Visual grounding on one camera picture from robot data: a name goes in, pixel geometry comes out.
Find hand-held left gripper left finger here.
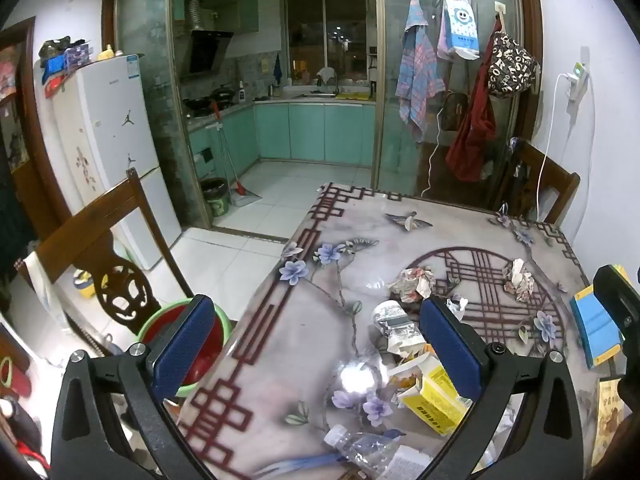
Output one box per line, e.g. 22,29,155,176
50,294,216,480

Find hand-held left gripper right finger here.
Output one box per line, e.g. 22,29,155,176
419,296,586,480

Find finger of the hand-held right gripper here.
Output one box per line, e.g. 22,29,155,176
570,265,625,369

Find red bin with green rim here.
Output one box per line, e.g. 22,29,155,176
136,298,232,397

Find yellow juice carton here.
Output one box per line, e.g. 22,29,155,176
399,360,473,437

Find clear plastic bottle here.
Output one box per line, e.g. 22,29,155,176
324,424,401,479

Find crumpled silver wrapper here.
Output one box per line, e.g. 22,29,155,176
371,300,427,357

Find crumpled printed paper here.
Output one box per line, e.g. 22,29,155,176
502,258,537,304
388,266,437,304

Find yellow printed packet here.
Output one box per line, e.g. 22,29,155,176
591,379,627,468

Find yellow cartoon toy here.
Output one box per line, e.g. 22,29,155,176
73,268,97,299

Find white printed carton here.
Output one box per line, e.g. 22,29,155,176
385,447,434,480

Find plain wooden chair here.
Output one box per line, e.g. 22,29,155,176
492,137,582,226

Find small green waste bin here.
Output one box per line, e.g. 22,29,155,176
201,177,231,218

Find carved wooden chair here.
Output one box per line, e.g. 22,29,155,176
22,167,201,357

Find glass sliding door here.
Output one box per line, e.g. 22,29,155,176
374,0,532,208

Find red broom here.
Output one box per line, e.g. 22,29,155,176
212,100,248,197

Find white refrigerator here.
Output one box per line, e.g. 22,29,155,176
51,54,183,272

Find red garment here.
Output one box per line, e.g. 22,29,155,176
445,20,499,184

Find brown handbag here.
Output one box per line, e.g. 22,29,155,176
442,91,471,132

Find black wok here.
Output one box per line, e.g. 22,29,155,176
183,95,217,117

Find teal kitchen base cabinets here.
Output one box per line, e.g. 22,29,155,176
187,101,377,181

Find brown patterned bag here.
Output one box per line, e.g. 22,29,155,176
487,30,542,99

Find wooden door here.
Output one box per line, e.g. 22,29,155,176
0,16,72,273

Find plaid towel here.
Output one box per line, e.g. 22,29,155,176
395,0,447,143

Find black range hood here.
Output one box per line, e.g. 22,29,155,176
187,30,235,76

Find blue box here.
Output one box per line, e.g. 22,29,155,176
42,42,92,84

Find white and blue bag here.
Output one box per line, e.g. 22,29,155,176
437,0,481,62

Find kitchen window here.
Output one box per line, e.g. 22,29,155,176
285,0,377,87

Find white charger cable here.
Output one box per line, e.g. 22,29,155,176
537,75,577,222

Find white hanging cable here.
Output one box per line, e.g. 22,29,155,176
420,105,447,199

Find white wall charger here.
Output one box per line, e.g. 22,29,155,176
560,61,592,104

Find teal wall cabinet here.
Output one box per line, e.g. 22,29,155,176
172,0,261,37

